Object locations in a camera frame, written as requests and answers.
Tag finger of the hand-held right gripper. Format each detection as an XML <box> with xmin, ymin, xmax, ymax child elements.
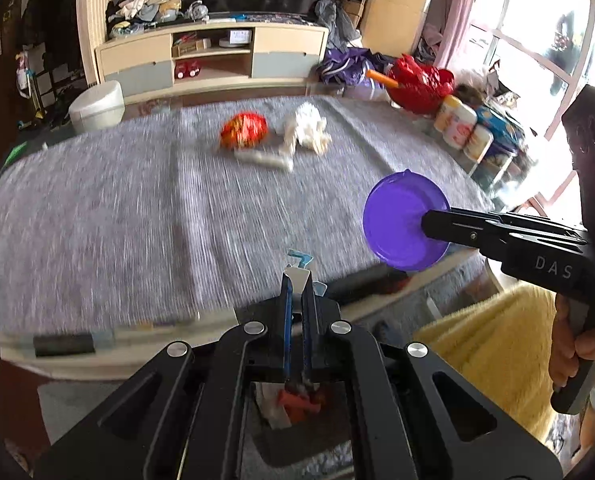
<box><xmin>421</xmin><ymin>208</ymin><xmax>588</xmax><ymax>239</ymax></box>
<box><xmin>421</xmin><ymin>224</ymin><xmax>589</xmax><ymax>262</ymax></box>

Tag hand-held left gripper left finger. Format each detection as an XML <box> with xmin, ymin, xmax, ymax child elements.
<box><xmin>32</xmin><ymin>272</ymin><xmax>298</xmax><ymax>480</ymax></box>

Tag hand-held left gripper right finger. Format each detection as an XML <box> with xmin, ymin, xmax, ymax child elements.
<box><xmin>300</xmin><ymin>280</ymin><xmax>563</xmax><ymax>480</ymax></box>

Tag purple plastic bowl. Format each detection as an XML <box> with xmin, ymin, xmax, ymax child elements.
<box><xmin>362</xmin><ymin>170</ymin><xmax>452</xmax><ymax>272</ymax></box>

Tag person's right hand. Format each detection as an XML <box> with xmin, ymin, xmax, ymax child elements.
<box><xmin>549</xmin><ymin>295</ymin><xmax>595</xmax><ymax>389</ymax></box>

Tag white bottle plain cap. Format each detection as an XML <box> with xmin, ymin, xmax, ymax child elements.
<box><xmin>463</xmin><ymin>125</ymin><xmax>494</xmax><ymax>162</ymax></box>

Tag blue round tin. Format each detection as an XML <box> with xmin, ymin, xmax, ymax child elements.
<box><xmin>477</xmin><ymin>106</ymin><xmax>525</xmax><ymax>181</ymax></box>

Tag yellow capped cream bottle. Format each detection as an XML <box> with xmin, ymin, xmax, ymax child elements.
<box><xmin>433</xmin><ymin>95</ymin><xmax>463</xmax><ymax>133</ymax></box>

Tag red plastic basket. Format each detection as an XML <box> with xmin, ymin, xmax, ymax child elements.
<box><xmin>387</xmin><ymin>54</ymin><xmax>455</xmax><ymax>115</ymax></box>

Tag grey rolled paper stick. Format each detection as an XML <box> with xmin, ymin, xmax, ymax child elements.
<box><xmin>234</xmin><ymin>149</ymin><xmax>294</xmax><ymax>172</ymax></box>

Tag orange stick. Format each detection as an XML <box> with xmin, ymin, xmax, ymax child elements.
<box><xmin>366</xmin><ymin>69</ymin><xmax>399</xmax><ymax>88</ymax></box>

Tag large crumpled white tissue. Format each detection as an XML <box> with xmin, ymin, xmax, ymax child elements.
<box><xmin>277</xmin><ymin>102</ymin><xmax>332</xmax><ymax>157</ymax></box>

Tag red gold foil wrapper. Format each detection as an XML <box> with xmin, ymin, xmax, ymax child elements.
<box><xmin>220</xmin><ymin>112</ymin><xmax>268</xmax><ymax>150</ymax></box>

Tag purple bag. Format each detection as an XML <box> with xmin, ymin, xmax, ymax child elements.
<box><xmin>318</xmin><ymin>47</ymin><xmax>395</xmax><ymax>86</ymax></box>

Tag large window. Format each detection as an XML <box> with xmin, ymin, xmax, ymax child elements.
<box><xmin>470</xmin><ymin>0</ymin><xmax>595</xmax><ymax>211</ymax></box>

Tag grey woven table cloth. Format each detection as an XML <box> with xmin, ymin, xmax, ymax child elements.
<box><xmin>0</xmin><ymin>95</ymin><xmax>493</xmax><ymax>333</ymax></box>

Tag pink curtain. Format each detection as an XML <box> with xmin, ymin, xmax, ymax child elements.
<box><xmin>427</xmin><ymin>0</ymin><xmax>485</xmax><ymax>68</ymax></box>

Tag beige standing air conditioner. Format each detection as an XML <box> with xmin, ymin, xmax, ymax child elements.
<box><xmin>360</xmin><ymin>0</ymin><xmax>438</xmax><ymax>58</ymax></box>

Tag grey jacket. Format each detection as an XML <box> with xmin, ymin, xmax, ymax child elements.
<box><xmin>313</xmin><ymin>0</ymin><xmax>361</xmax><ymax>53</ymax></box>

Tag stacked cardboard boxes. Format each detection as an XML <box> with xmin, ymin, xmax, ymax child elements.
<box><xmin>342</xmin><ymin>0</ymin><xmax>371</xmax><ymax>28</ymax></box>

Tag white round device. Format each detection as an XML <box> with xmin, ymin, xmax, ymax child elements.
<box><xmin>220</xmin><ymin>30</ymin><xmax>252</xmax><ymax>50</ymax></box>

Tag white round stool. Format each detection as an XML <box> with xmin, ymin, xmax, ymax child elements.
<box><xmin>68</xmin><ymin>80</ymin><xmax>126</xmax><ymax>135</ymax></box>

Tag cardboard box in cabinet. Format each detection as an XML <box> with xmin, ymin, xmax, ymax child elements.
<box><xmin>171</xmin><ymin>35</ymin><xmax>212</xmax><ymax>58</ymax></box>

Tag beige television cabinet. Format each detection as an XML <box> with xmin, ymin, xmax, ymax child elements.
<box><xmin>94</xmin><ymin>12</ymin><xmax>331</xmax><ymax>106</ymax></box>

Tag dark shoes on floor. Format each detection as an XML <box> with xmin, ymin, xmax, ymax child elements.
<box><xmin>52</xmin><ymin>85</ymin><xmax>85</xmax><ymax>126</ymax></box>

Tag small grey toy figure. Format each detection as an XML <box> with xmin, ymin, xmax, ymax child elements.
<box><xmin>184</xmin><ymin>0</ymin><xmax>209</xmax><ymax>23</ymax></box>

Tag green flat toy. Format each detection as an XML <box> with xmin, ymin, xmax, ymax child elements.
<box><xmin>2</xmin><ymin>142</ymin><xmax>28</xmax><ymax>168</ymax></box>

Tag pile of folded clothes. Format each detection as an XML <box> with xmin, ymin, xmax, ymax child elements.
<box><xmin>106</xmin><ymin>0</ymin><xmax>183</xmax><ymax>38</ymax></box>

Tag child scooter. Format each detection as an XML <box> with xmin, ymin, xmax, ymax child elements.
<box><xmin>16</xmin><ymin>50</ymin><xmax>48</xmax><ymax>126</ymax></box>

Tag beige folding screen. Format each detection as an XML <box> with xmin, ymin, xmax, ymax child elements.
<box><xmin>76</xmin><ymin>0</ymin><xmax>113</xmax><ymax>86</ymax></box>

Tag dark hanging coats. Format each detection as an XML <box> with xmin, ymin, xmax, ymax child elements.
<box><xmin>17</xmin><ymin>0</ymin><xmax>80</xmax><ymax>56</ymax></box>

